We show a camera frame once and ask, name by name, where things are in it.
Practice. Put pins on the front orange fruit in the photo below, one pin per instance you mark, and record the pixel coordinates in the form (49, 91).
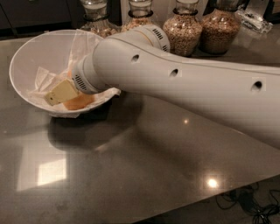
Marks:
(79, 102)

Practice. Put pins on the dark cabinet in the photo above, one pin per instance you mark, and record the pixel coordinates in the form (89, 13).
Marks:
(23, 17)

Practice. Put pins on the glass jar of cereal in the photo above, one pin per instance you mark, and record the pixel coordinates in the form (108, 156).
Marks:
(140, 13)

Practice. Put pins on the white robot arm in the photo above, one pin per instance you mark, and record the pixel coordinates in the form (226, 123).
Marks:
(243, 97)

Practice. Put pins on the glass jar far left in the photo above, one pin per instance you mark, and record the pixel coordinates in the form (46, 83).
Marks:
(97, 18)

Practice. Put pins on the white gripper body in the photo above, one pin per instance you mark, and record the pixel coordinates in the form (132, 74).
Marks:
(79, 78)

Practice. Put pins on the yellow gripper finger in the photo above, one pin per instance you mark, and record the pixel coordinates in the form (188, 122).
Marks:
(62, 92)

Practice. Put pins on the orange fruit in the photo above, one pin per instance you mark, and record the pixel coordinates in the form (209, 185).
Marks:
(69, 74)
(79, 102)

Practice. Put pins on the rear orange fruit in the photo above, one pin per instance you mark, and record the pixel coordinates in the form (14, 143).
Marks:
(69, 74)

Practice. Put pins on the white bowl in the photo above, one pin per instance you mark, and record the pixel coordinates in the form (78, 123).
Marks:
(49, 50)

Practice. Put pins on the glass jar far right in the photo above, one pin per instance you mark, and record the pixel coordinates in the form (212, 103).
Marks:
(220, 27)

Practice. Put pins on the white paper liner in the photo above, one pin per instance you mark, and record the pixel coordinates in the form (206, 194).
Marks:
(83, 43)

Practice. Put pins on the clear plastic bag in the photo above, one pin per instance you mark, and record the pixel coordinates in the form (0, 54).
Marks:
(254, 21)

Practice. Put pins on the glass jar of grains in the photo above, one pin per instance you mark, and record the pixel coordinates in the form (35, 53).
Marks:
(182, 28)

